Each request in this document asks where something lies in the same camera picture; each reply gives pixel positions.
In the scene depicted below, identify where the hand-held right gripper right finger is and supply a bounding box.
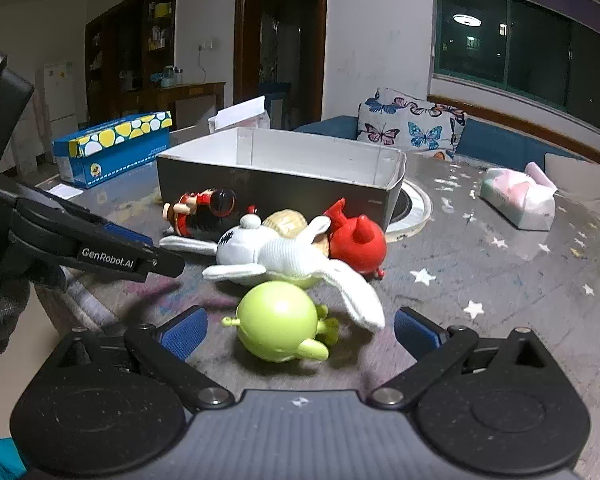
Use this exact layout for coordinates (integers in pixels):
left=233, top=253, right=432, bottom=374
left=372, top=307, right=556, bottom=408

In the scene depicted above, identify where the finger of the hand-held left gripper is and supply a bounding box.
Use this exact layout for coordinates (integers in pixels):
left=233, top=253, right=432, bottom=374
left=16, top=195, right=156, bottom=253
left=30, top=230, right=186, bottom=283

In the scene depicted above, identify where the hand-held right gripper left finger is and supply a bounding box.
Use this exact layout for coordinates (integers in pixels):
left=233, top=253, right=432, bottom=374
left=45, top=306, right=235, bottom=413

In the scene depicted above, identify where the red black doll figure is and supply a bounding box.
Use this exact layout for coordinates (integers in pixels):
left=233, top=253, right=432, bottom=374
left=162, top=187, right=258, bottom=241

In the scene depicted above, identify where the green yellow ball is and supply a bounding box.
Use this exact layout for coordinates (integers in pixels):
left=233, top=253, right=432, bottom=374
left=222, top=272, right=340, bottom=363

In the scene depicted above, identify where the red horned toy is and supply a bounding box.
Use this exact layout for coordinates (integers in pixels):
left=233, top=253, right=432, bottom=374
left=324, top=198, right=388, bottom=278

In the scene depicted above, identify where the white plush rabbit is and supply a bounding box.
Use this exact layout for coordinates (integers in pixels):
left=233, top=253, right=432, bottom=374
left=159, top=214, right=386, bottom=332

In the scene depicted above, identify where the beige peanut toy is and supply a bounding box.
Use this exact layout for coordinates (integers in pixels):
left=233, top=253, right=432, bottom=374
left=260, top=208, right=331, bottom=261

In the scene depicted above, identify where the grey cardboard box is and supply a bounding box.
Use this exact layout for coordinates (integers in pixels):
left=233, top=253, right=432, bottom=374
left=156, top=127, right=407, bottom=231

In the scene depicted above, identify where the person's left hand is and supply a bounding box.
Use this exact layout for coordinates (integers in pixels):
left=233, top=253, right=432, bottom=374
left=0, top=262, right=66, bottom=366

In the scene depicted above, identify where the white fridge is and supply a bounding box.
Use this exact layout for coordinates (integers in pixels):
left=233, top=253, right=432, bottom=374
left=42, top=60, right=78, bottom=136

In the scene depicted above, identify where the white paper sheet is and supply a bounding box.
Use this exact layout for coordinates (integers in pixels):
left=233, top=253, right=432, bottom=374
left=45, top=182, right=81, bottom=199

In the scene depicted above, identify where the blue yellow dotted tissue box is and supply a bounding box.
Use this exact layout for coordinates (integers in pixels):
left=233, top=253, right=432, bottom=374
left=52, top=111, right=173, bottom=190

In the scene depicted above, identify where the wooden desk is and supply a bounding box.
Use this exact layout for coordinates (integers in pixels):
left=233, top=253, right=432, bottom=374
left=120, top=81, right=227, bottom=131

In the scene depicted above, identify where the wooden bookcase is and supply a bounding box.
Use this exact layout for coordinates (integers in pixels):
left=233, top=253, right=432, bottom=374
left=85, top=0, right=180, bottom=126

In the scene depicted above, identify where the pink white tissue pack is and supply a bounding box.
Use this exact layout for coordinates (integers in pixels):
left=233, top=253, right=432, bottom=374
left=480, top=161, right=558, bottom=232

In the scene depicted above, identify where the blue sofa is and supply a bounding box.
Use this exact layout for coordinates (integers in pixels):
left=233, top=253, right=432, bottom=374
left=294, top=115, right=600, bottom=241

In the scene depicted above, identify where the butterfly print cushion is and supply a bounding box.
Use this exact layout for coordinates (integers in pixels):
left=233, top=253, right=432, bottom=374
left=356, top=87, right=466, bottom=161

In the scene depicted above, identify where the beige cushion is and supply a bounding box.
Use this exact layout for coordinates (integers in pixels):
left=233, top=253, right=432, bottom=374
left=545, top=152, right=600, bottom=236

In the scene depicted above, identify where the dark window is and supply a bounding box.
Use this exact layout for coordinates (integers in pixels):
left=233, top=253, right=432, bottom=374
left=432, top=0, right=600, bottom=138

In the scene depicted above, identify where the round white table ring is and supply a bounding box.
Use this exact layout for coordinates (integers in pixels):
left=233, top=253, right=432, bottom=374
left=382, top=180, right=433, bottom=246

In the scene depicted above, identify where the dark wooden door frame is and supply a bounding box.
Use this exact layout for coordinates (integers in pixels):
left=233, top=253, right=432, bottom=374
left=234, top=0, right=330, bottom=131

